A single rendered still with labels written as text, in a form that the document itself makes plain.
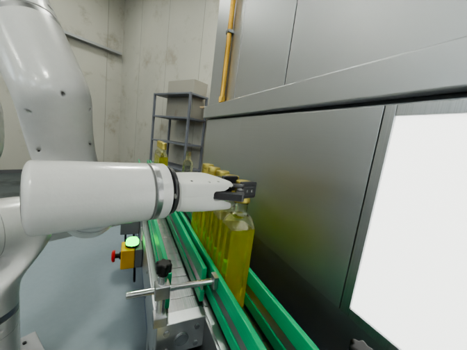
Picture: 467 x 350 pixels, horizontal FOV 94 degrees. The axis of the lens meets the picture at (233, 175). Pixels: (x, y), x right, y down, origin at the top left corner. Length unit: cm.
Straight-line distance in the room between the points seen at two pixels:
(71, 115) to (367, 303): 51
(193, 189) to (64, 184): 15
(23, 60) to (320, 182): 47
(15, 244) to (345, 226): 63
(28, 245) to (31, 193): 37
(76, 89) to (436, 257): 50
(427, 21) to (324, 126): 19
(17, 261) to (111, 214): 38
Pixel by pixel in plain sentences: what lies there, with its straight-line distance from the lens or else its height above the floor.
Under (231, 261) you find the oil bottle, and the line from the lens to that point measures 48.
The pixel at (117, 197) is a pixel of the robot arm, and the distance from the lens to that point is 30.
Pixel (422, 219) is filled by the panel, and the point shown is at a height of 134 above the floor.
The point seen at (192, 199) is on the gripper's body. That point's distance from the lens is 33.
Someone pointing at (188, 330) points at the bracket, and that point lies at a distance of 54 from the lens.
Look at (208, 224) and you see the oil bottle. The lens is 57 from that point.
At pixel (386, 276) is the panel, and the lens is 41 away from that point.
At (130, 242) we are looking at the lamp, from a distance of 88.
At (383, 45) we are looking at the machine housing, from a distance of 48.
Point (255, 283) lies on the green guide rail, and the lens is 51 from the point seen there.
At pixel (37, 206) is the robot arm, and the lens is 29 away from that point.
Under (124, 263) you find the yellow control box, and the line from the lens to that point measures 90.
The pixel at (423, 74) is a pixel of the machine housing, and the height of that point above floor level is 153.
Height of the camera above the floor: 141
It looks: 9 degrees down
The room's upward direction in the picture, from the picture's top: 7 degrees clockwise
